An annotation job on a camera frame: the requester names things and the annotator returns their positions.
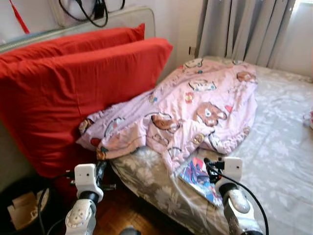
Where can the beige floral bed sheet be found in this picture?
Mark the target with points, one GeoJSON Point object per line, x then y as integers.
{"type": "Point", "coordinates": [279, 147]}

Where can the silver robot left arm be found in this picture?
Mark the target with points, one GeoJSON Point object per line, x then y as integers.
{"type": "Point", "coordinates": [80, 218]}

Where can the red hanging tassel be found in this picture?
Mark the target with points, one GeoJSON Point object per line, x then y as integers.
{"type": "Point", "coordinates": [19, 18]}

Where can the flat red cushion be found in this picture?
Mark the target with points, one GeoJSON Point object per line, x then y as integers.
{"type": "Point", "coordinates": [73, 44]}

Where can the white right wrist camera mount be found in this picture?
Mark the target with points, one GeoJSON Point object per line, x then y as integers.
{"type": "Point", "coordinates": [233, 168]}

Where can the beige padded headboard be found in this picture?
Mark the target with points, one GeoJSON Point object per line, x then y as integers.
{"type": "Point", "coordinates": [127, 19]}

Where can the pink cartoon print blanket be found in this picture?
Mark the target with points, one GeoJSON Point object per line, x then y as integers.
{"type": "Point", "coordinates": [195, 103]}

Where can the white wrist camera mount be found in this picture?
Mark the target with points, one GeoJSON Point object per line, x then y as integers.
{"type": "Point", "coordinates": [233, 168]}
{"type": "Point", "coordinates": [84, 176]}

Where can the grey pleated curtain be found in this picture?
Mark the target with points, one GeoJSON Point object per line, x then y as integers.
{"type": "Point", "coordinates": [244, 29]}

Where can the colourful comic book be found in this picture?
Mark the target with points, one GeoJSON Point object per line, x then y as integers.
{"type": "Point", "coordinates": [198, 178]}

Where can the small dark wall outlet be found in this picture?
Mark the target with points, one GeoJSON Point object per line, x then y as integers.
{"type": "Point", "coordinates": [190, 51]}

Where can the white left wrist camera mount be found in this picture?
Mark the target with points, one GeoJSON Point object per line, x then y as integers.
{"type": "Point", "coordinates": [84, 176]}

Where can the large red cushion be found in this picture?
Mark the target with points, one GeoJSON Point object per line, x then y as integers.
{"type": "Point", "coordinates": [58, 98]}

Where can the black round bin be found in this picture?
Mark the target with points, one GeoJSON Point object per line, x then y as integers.
{"type": "Point", "coordinates": [10, 186]}

